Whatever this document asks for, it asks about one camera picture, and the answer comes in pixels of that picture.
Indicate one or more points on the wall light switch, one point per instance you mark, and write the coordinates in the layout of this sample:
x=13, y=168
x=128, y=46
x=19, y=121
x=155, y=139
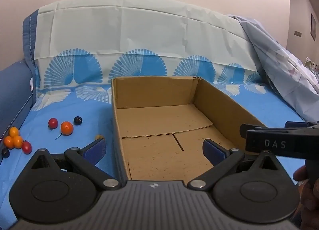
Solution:
x=297, y=33

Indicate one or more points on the orange with dark stem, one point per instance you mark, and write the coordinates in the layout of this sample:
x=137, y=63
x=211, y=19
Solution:
x=66, y=128

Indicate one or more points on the small yellow fruit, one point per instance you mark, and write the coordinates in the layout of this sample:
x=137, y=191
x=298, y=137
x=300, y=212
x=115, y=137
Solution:
x=14, y=131
x=99, y=136

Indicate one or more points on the person's right hand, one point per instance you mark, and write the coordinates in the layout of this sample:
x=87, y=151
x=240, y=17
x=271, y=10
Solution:
x=300, y=174

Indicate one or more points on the small pale objects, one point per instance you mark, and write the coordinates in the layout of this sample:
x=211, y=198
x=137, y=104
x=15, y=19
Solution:
x=310, y=62

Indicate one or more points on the pale blue floral cloth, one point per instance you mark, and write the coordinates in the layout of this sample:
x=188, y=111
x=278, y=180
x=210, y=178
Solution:
x=274, y=58

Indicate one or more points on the small orange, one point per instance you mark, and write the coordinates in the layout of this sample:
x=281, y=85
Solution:
x=18, y=142
x=8, y=142

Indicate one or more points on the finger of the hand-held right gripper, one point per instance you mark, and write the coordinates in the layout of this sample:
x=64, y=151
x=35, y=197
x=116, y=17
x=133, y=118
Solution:
x=301, y=124
x=243, y=130

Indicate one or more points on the black grape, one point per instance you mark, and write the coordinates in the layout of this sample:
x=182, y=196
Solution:
x=78, y=120
x=5, y=153

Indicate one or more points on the narrow framed wall picture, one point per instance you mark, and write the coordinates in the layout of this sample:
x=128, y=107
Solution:
x=313, y=26

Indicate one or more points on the red cherry tomato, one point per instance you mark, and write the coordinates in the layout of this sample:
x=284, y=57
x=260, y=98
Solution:
x=26, y=147
x=53, y=123

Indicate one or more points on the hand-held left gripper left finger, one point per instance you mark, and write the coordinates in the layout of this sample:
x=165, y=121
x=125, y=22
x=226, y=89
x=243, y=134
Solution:
x=96, y=150

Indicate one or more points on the blue fan printed blanket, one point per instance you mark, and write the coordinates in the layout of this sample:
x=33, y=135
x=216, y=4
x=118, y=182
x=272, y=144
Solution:
x=149, y=33

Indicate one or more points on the brown cardboard box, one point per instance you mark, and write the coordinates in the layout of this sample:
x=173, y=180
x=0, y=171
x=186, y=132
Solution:
x=149, y=150

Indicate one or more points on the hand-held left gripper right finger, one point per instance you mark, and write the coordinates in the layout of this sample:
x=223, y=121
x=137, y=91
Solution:
x=213, y=150

